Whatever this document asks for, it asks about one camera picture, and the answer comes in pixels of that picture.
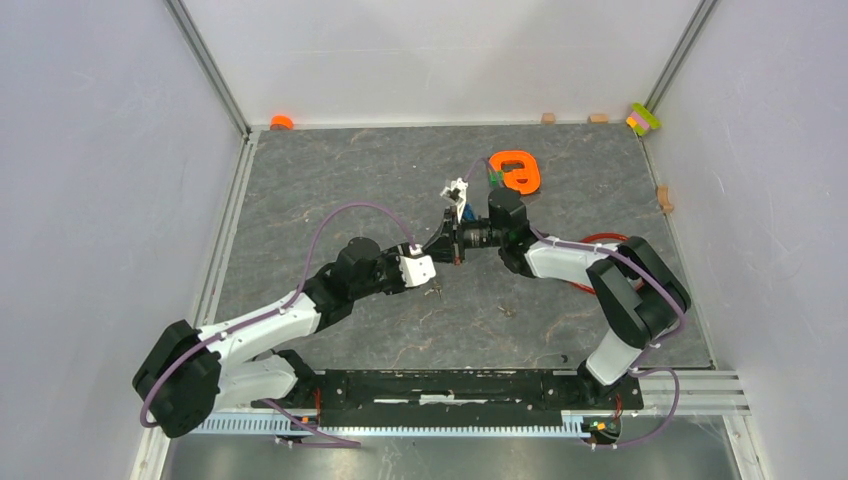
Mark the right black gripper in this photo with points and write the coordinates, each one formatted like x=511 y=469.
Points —
x=441 y=248

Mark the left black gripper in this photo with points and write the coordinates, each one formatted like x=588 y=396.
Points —
x=393 y=255

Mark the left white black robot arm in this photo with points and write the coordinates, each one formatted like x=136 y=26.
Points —
x=191 y=373

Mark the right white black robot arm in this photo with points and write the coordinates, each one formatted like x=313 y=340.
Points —
x=642 y=299

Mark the small silver key bunch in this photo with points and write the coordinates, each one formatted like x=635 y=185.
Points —
x=435 y=289

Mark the grey blue brick stack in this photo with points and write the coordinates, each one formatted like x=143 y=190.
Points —
x=468 y=214

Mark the orange track on grey plate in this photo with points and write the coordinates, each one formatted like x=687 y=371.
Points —
x=518 y=170

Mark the orange round cap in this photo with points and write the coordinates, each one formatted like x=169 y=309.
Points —
x=281 y=122

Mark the curved wooden piece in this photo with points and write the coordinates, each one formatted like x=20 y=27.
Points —
x=664 y=199

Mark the green pink yellow brick stack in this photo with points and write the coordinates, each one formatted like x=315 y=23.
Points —
x=641 y=121

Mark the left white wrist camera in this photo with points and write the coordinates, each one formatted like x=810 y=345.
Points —
x=416 y=267

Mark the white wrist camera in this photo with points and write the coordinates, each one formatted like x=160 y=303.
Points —
x=455 y=191
x=416 y=267

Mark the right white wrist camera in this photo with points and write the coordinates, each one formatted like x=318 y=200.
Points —
x=455 y=191

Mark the light blue toothed cable duct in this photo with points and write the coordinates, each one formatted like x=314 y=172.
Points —
x=279 y=425

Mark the aluminium frame rails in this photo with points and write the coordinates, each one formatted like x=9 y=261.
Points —
x=228 y=202

